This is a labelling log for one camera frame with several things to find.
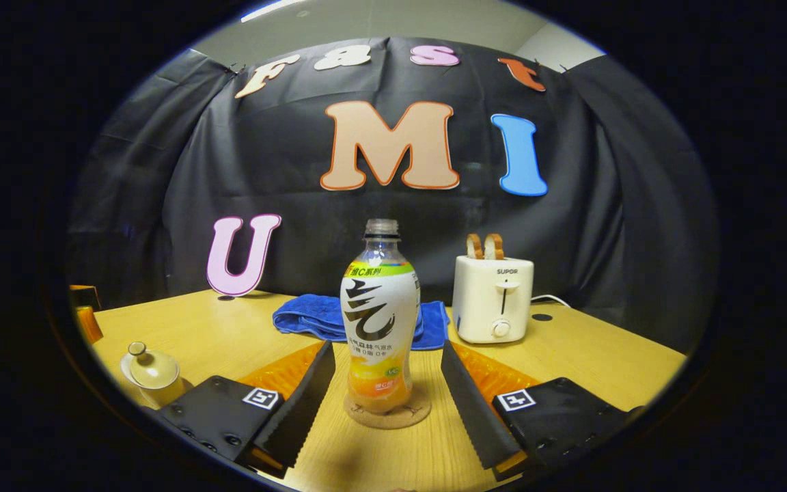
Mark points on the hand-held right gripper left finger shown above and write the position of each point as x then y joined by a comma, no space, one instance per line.
305,410

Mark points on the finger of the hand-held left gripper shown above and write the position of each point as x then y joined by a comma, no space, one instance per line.
85,298
91,324

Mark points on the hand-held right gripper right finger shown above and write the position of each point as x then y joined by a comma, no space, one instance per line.
468,410

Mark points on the round cork coaster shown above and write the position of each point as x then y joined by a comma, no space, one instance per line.
417,413

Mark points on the cream teacup lid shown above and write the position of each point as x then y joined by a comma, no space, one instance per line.
154,372

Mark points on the plastic water bottle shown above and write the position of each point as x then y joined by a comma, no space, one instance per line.
380,314

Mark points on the blue towel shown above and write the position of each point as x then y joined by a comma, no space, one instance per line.
308,314

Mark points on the white toaster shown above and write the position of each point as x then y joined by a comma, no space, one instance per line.
492,301

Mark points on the toast slice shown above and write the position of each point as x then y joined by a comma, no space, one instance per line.
475,247
494,247

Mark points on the black backdrop cloth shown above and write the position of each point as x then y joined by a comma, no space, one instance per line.
264,157

